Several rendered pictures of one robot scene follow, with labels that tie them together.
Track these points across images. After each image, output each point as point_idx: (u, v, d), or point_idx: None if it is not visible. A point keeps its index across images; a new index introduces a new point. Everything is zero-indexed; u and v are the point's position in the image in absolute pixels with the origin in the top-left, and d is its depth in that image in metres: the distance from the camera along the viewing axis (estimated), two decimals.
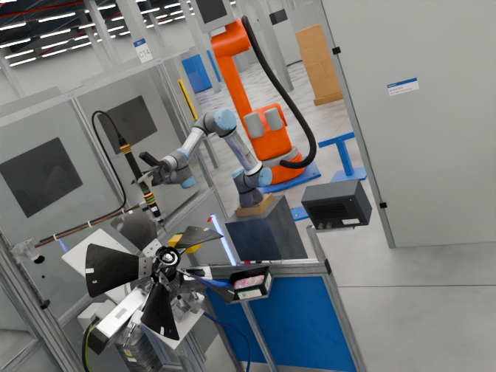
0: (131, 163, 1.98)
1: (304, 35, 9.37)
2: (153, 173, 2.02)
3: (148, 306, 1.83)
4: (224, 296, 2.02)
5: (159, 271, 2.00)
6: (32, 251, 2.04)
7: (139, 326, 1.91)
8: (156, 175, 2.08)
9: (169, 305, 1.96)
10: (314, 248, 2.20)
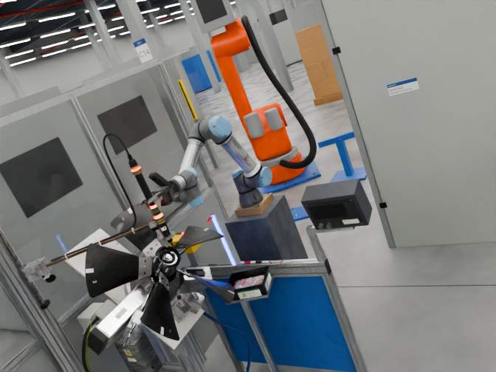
0: (141, 184, 2.02)
1: (304, 35, 9.37)
2: (162, 193, 2.06)
3: (148, 306, 1.83)
4: (224, 296, 2.02)
5: (159, 271, 2.00)
6: (44, 270, 2.07)
7: (139, 326, 1.91)
8: (166, 195, 2.11)
9: (169, 305, 1.96)
10: (314, 248, 2.20)
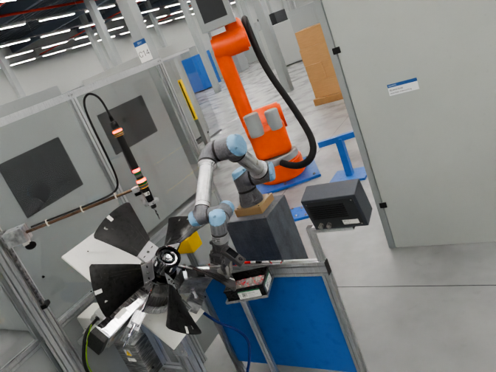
0: (122, 147, 1.96)
1: (304, 35, 9.37)
2: (232, 260, 2.15)
3: (108, 265, 1.88)
4: (171, 319, 1.83)
5: (150, 260, 2.02)
6: (23, 236, 2.01)
7: (139, 326, 1.91)
8: None
9: (130, 289, 1.94)
10: (314, 248, 2.20)
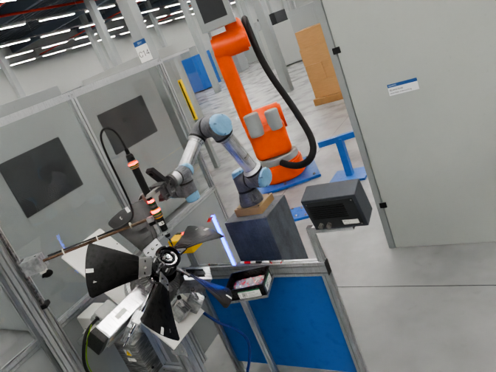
0: (138, 178, 2.01)
1: (304, 35, 9.37)
2: (160, 188, 2.05)
3: (106, 248, 1.93)
4: (148, 315, 1.80)
5: (150, 256, 2.03)
6: (40, 265, 2.06)
7: (139, 326, 1.91)
8: (163, 190, 2.10)
9: (122, 278, 1.96)
10: (314, 248, 2.20)
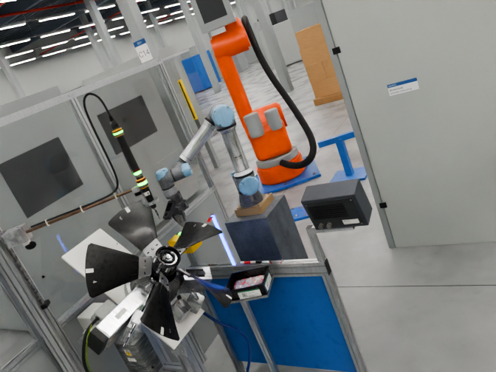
0: (122, 147, 1.96)
1: (304, 35, 9.37)
2: (184, 216, 2.54)
3: (106, 248, 1.93)
4: (148, 315, 1.80)
5: (150, 256, 2.03)
6: (23, 236, 2.01)
7: (139, 326, 1.91)
8: (181, 207, 2.55)
9: (122, 278, 1.96)
10: (314, 248, 2.20)
